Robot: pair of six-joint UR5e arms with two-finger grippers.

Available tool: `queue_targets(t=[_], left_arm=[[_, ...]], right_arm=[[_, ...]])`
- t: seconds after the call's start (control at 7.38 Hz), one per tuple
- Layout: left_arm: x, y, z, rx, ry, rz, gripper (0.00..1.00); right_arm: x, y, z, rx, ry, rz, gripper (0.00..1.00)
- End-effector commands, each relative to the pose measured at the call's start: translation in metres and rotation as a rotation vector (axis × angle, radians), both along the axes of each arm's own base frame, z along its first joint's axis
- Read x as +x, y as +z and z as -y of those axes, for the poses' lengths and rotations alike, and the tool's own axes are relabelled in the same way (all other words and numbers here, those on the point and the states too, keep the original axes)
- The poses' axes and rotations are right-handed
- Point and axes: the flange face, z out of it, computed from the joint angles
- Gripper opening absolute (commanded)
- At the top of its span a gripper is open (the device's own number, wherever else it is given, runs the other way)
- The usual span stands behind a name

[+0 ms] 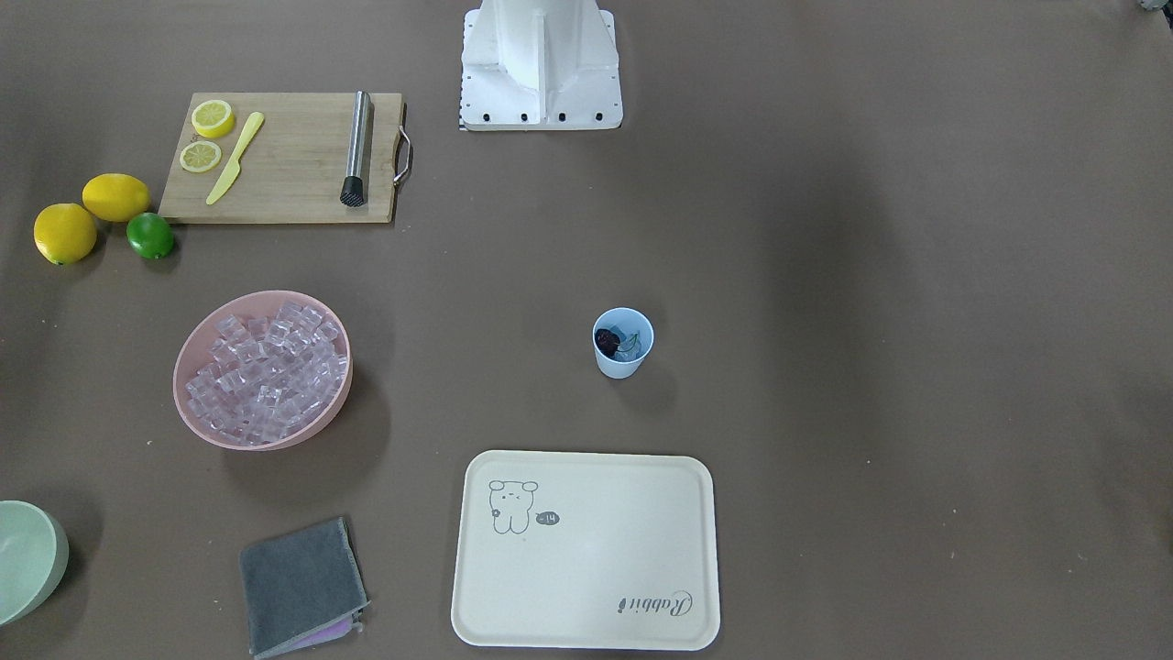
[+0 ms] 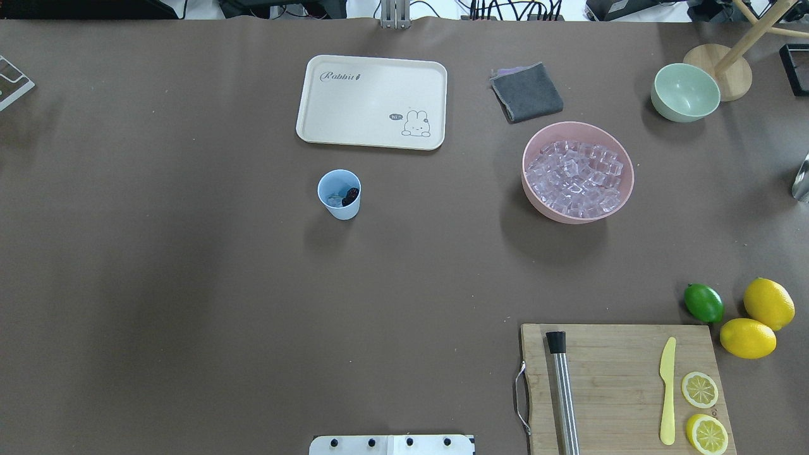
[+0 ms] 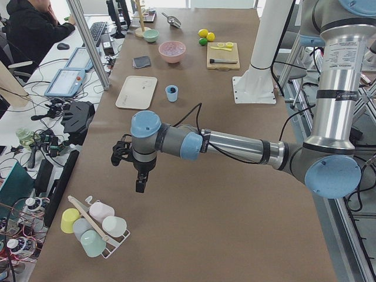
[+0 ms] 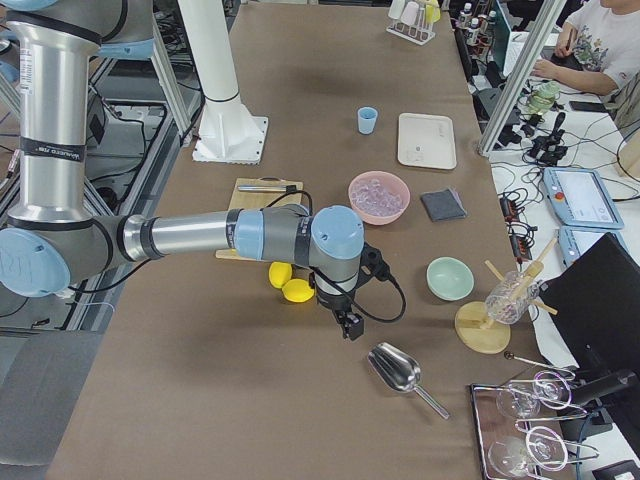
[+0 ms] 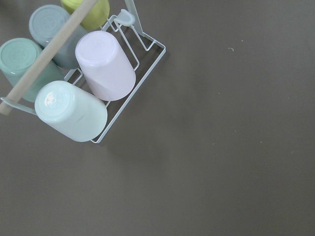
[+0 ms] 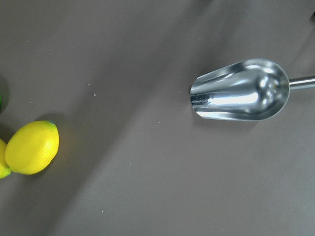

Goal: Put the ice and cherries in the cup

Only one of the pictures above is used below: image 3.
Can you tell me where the green lime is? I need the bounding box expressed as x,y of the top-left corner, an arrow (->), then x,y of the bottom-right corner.
199,38 -> 207,46

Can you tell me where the grey folded cloth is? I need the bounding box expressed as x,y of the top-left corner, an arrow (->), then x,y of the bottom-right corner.
132,56 -> 151,69

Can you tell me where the yellow plastic knife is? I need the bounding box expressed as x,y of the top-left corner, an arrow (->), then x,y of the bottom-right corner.
210,46 -> 233,52

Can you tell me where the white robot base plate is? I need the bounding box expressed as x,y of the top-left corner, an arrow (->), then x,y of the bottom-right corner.
231,66 -> 276,104

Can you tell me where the teach pendant near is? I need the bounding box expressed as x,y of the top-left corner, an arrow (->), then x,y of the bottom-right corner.
44,68 -> 86,98

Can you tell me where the yellow lemon far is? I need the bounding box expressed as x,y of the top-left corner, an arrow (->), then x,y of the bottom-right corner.
197,29 -> 209,38

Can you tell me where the steel ice scoop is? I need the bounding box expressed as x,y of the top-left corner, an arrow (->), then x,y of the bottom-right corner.
162,12 -> 182,28

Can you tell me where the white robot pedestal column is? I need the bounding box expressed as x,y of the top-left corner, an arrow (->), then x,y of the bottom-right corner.
250,0 -> 295,71

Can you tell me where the cream rabbit tray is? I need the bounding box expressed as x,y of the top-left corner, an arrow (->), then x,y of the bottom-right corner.
115,76 -> 157,110

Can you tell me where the wooden cutting board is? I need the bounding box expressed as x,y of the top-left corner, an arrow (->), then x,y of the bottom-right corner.
206,42 -> 240,70

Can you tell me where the wooden cup tree stand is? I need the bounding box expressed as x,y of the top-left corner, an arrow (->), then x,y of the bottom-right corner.
132,0 -> 150,38

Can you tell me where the yellow plastic cup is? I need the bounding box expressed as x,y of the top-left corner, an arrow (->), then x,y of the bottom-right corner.
61,208 -> 80,234

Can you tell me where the aluminium frame post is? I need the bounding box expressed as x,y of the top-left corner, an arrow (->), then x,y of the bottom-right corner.
67,0 -> 110,90

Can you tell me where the black keyboard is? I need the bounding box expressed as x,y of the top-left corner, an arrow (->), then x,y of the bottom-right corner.
89,22 -> 108,47

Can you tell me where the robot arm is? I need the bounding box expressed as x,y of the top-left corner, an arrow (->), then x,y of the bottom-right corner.
129,1 -> 375,199

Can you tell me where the light blue plastic cup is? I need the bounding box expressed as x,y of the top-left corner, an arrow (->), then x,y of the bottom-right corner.
165,85 -> 179,102

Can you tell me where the black computer mouse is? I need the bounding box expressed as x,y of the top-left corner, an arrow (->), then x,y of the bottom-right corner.
57,42 -> 70,51

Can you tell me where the mint green bowl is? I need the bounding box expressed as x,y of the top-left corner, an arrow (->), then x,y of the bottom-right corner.
143,29 -> 159,43

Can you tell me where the yellow lemon near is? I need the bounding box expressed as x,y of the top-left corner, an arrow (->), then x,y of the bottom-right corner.
206,32 -> 216,42

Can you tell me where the teach pendant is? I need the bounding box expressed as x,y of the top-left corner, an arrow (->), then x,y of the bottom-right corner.
44,68 -> 86,98
65,47 -> 93,72

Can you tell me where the pink bowl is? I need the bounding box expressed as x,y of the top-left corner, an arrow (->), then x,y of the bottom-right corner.
158,41 -> 186,63

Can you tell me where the grey plastic cup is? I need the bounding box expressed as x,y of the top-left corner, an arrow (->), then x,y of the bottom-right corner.
73,217 -> 93,241

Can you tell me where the yellow lemon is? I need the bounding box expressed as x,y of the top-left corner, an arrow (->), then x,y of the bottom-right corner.
197,29 -> 209,38
206,32 -> 216,42

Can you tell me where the seated person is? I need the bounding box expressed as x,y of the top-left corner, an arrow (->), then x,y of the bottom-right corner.
6,1 -> 75,73

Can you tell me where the pink plastic cup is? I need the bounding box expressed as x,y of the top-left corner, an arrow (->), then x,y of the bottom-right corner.
89,202 -> 115,224

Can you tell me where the white plastic cup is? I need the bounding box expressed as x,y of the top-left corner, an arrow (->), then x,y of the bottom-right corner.
102,216 -> 127,237

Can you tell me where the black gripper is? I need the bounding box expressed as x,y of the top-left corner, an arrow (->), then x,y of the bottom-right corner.
133,160 -> 156,193

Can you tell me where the white wire cup rack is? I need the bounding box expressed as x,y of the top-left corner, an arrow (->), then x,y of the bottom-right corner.
68,196 -> 130,259

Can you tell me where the mint plastic cup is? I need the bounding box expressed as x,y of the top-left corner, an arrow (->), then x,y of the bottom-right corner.
80,230 -> 106,257

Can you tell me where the teach pendant far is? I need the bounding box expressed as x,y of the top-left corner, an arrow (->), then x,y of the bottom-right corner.
65,47 -> 93,72

